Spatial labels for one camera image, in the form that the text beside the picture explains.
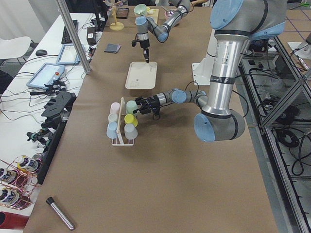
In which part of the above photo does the blue teach pendant far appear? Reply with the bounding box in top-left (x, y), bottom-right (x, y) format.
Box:
top-left (56, 44), bottom-right (80, 66)

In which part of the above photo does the blue teach pendant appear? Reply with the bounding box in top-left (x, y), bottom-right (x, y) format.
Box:
top-left (26, 63), bottom-right (65, 88)
top-left (56, 44), bottom-right (80, 66)

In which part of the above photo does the white chair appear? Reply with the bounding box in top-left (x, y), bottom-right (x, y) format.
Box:
top-left (0, 36), bottom-right (31, 60)

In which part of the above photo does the large pink bowl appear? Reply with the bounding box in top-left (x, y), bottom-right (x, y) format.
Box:
top-left (164, 10), bottom-right (183, 27)

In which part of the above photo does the aluminium frame post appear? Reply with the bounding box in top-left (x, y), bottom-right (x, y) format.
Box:
top-left (56, 0), bottom-right (91, 75)

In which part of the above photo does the cream rabbit tray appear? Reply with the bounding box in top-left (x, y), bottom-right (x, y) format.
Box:
top-left (125, 62), bottom-right (157, 90)

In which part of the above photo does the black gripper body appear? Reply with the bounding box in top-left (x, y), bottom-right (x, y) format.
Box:
top-left (131, 39), bottom-right (150, 50)
top-left (144, 95), bottom-right (160, 114)

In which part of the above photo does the blue cup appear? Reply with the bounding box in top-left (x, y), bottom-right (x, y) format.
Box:
top-left (106, 122), bottom-right (118, 139)

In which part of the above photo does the grey cup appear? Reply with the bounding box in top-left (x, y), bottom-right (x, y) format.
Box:
top-left (124, 123), bottom-right (138, 140)

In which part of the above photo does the bamboo cutting board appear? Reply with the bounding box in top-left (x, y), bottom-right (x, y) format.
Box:
top-left (145, 9), bottom-right (159, 23)

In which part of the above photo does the black computer mouse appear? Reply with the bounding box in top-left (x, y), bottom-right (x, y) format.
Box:
top-left (35, 49), bottom-right (48, 56)

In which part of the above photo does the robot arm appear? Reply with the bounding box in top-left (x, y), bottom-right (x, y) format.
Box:
top-left (135, 0), bottom-right (288, 142)
top-left (132, 0), bottom-right (192, 63)

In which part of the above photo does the wooden mug tree stand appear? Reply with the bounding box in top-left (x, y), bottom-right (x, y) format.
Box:
top-left (103, 0), bottom-right (124, 31)

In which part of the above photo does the wooden rack handle rod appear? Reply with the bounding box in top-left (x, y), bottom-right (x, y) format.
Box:
top-left (116, 97), bottom-right (126, 134)

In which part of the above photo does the metal test tube black cap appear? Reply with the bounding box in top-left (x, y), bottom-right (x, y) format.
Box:
top-left (46, 197), bottom-right (75, 231)

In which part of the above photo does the black keyboard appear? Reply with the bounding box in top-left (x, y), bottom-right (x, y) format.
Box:
top-left (61, 19), bottom-right (79, 45)

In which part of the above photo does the green bowl stack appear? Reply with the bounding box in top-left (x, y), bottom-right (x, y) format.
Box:
top-left (134, 4), bottom-right (147, 17)

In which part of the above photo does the yellow cup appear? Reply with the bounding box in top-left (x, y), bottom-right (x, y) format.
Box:
top-left (124, 114), bottom-right (138, 127)

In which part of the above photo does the grey cloth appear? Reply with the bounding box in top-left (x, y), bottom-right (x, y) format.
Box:
top-left (104, 43), bottom-right (121, 53)

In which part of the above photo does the blue teach pendant near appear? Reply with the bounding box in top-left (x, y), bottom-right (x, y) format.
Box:
top-left (26, 63), bottom-right (65, 88)

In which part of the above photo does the pink cup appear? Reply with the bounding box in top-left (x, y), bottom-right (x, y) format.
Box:
top-left (110, 102), bottom-right (121, 114)

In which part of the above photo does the white wire cup rack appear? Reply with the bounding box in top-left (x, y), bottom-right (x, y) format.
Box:
top-left (111, 97), bottom-right (135, 147)

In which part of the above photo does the brown wooden tray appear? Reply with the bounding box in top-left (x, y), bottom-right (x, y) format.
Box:
top-left (116, 8), bottom-right (129, 19)

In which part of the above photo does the white cup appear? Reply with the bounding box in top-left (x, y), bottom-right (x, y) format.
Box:
top-left (108, 113), bottom-right (119, 123)

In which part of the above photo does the green cup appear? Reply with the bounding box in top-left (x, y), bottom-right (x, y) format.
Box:
top-left (126, 100), bottom-right (138, 115)

